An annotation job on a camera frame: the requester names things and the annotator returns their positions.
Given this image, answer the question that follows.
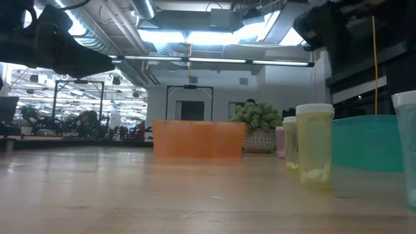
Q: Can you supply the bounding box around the person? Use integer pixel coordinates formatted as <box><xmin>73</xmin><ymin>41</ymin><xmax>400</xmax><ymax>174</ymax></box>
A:
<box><xmin>76</xmin><ymin>110</ymin><xmax>100</xmax><ymax>138</ymax></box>

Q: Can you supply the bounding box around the dark background table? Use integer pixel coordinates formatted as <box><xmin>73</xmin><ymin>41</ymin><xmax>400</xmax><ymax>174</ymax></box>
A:
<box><xmin>0</xmin><ymin>135</ymin><xmax>154</xmax><ymax>151</ymax></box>

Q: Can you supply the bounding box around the silver round air duct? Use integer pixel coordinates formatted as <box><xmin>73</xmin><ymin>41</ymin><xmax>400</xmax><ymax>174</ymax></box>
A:
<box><xmin>129</xmin><ymin>0</ymin><xmax>157</xmax><ymax>20</ymax></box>

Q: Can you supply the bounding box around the black metal rig frame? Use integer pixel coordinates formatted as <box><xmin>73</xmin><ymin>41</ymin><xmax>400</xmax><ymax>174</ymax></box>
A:
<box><xmin>164</xmin><ymin>84</ymin><xmax>215</xmax><ymax>122</ymax></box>
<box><xmin>51</xmin><ymin>79</ymin><xmax>105</xmax><ymax>137</ymax></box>

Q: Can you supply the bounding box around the grey ceiling unit box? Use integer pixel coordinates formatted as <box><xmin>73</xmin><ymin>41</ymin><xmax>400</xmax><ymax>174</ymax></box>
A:
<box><xmin>209</xmin><ymin>8</ymin><xmax>233</xmax><ymax>30</ymax></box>

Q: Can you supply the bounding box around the orange hanging cord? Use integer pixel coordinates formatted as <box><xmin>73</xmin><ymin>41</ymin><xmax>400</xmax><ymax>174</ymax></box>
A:
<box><xmin>187</xmin><ymin>44</ymin><xmax>193</xmax><ymax>78</ymax></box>

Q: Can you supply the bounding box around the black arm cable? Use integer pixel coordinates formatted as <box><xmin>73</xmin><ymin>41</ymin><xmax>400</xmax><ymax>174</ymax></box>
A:
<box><xmin>60</xmin><ymin>0</ymin><xmax>93</xmax><ymax>11</ymax></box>

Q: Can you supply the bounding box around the long LED light bar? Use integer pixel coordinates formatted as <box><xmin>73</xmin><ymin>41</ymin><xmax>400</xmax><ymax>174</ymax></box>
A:
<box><xmin>109</xmin><ymin>54</ymin><xmax>315</xmax><ymax>68</ymax></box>

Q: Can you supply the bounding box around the green translucent plastic bin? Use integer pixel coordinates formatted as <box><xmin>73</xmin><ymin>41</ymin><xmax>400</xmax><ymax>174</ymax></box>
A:
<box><xmin>331</xmin><ymin>114</ymin><xmax>407</xmax><ymax>174</ymax></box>

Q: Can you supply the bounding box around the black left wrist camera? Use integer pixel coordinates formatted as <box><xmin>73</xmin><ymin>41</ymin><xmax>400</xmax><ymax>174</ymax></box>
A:
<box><xmin>36</xmin><ymin>5</ymin><xmax>74</xmax><ymax>36</ymax></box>

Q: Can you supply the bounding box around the dark computer monitor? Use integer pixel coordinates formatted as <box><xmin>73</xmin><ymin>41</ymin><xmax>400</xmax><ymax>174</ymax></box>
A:
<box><xmin>0</xmin><ymin>96</ymin><xmax>20</xmax><ymax>124</ymax></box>

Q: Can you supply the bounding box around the yellow pill bottle white cap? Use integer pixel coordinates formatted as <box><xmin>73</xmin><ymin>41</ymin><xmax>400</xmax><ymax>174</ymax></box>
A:
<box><xmin>281</xmin><ymin>116</ymin><xmax>300</xmax><ymax>170</ymax></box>
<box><xmin>295</xmin><ymin>103</ymin><xmax>335</xmax><ymax>189</ymax></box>

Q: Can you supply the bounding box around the green artificial succulent plant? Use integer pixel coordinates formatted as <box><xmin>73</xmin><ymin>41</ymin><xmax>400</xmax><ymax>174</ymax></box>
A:
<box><xmin>231</xmin><ymin>100</ymin><xmax>283</xmax><ymax>133</ymax></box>

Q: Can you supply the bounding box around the grey patterned plant pot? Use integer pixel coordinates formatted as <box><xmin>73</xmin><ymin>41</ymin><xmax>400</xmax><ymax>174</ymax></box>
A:
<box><xmin>242</xmin><ymin>128</ymin><xmax>277</xmax><ymax>153</ymax></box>

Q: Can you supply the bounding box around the green background office plant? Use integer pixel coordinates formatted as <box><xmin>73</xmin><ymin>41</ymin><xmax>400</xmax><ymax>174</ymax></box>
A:
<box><xmin>19</xmin><ymin>105</ymin><xmax>39</xmax><ymax>136</ymax></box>

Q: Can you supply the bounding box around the pink pill bottle white cap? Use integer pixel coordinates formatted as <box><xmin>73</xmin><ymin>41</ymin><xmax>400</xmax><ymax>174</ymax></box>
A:
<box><xmin>275</xmin><ymin>126</ymin><xmax>286</xmax><ymax>159</ymax></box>

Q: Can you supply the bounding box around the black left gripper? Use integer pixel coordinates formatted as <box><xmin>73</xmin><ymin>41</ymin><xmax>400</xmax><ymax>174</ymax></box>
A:
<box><xmin>0</xmin><ymin>21</ymin><xmax>116</xmax><ymax>79</ymax></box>

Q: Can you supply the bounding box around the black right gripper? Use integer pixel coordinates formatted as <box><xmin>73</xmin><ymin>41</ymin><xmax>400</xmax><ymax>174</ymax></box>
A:
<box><xmin>292</xmin><ymin>6</ymin><xmax>333</xmax><ymax>52</ymax></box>

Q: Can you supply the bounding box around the orange translucent plastic bin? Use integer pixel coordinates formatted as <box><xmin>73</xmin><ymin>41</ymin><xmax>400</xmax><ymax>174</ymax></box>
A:
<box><xmin>151</xmin><ymin>120</ymin><xmax>246</xmax><ymax>159</ymax></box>

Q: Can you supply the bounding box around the yellow hanging cable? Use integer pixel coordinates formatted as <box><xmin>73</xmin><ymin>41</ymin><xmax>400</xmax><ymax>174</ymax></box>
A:
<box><xmin>371</xmin><ymin>15</ymin><xmax>380</xmax><ymax>116</ymax></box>

